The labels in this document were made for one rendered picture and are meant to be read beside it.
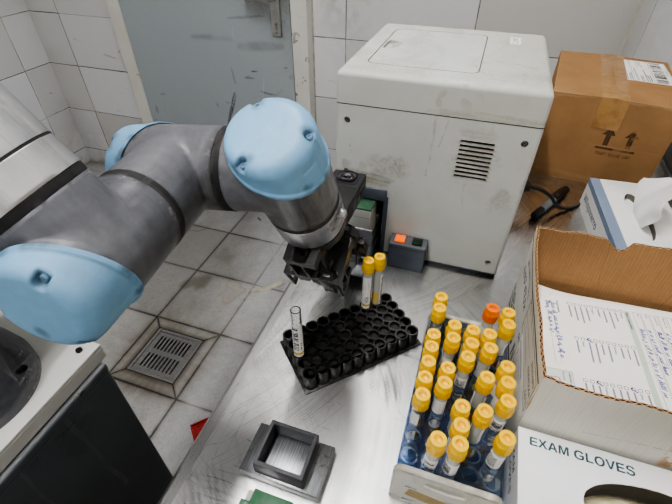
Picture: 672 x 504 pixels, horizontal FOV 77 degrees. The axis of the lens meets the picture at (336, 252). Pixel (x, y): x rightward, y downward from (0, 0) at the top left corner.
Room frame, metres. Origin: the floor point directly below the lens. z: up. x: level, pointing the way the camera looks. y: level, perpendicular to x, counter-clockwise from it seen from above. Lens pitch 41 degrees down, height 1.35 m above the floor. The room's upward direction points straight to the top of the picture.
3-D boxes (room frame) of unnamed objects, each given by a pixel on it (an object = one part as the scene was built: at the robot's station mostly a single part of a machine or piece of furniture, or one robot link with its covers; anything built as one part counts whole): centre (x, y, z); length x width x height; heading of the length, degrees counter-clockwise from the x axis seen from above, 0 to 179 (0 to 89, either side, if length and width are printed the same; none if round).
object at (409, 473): (0.25, -0.13, 0.91); 0.20 x 0.10 x 0.07; 161
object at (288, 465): (0.20, 0.05, 0.89); 0.09 x 0.05 x 0.04; 71
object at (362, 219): (0.56, -0.04, 0.95); 0.05 x 0.04 x 0.06; 71
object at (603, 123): (0.93, -0.60, 0.97); 0.31 x 0.23 x 0.18; 155
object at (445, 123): (0.66, -0.17, 1.03); 0.31 x 0.27 x 0.30; 161
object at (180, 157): (0.33, 0.14, 1.16); 0.11 x 0.11 x 0.08; 78
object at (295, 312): (0.33, 0.05, 0.93); 0.01 x 0.01 x 0.10
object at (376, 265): (0.36, -0.02, 0.93); 0.17 x 0.09 x 0.11; 116
